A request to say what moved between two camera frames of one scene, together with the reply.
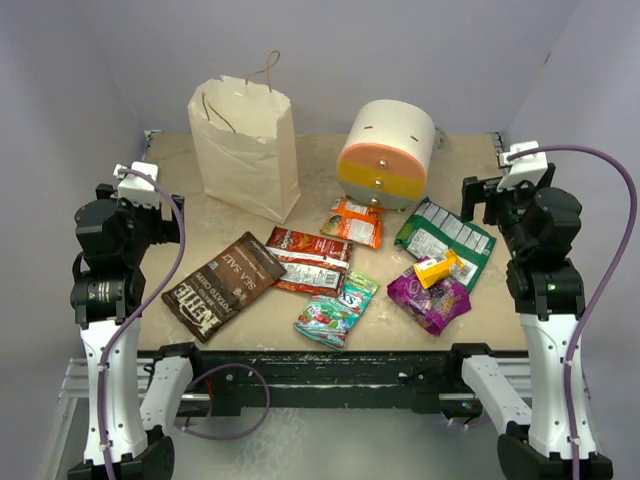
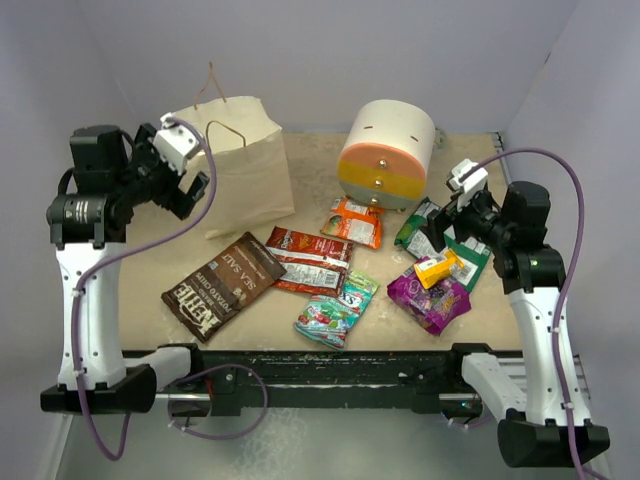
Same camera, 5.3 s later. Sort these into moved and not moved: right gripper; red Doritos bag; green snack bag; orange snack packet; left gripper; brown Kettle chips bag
Moved: left gripper; right gripper
Not moved: green snack bag; red Doritos bag; orange snack packet; brown Kettle chips bag
